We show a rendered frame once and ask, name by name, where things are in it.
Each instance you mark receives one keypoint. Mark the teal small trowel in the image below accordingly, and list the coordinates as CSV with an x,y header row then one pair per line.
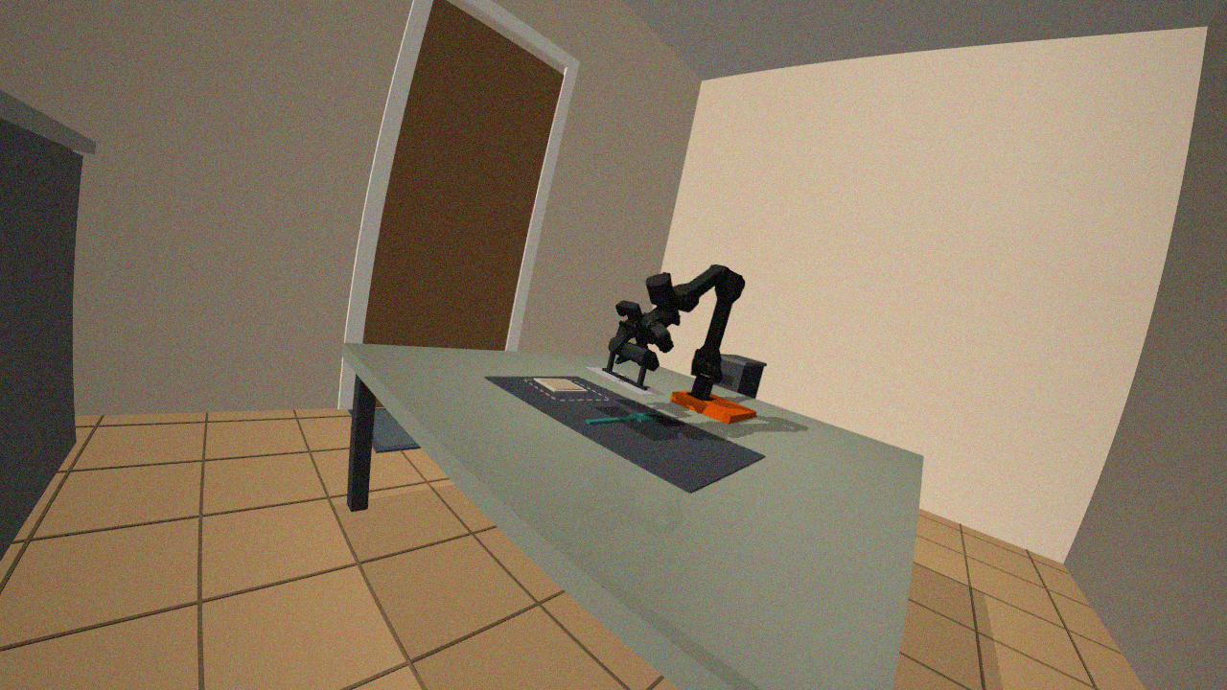
x,y
642,417

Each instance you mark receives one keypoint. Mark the tan square tile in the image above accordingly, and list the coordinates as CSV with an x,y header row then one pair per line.
x,y
561,386

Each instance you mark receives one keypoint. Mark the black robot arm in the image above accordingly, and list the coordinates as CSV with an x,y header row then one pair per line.
x,y
685,297

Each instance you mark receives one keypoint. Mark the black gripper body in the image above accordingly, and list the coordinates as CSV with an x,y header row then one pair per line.
x,y
636,317

